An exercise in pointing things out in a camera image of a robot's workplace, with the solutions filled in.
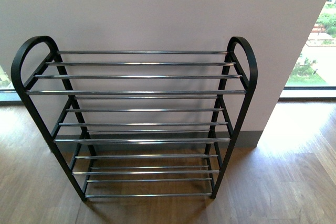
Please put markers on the black metal shoe rack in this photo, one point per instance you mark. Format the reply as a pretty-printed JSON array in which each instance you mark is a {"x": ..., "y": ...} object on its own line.
[{"x": 138, "y": 123}]

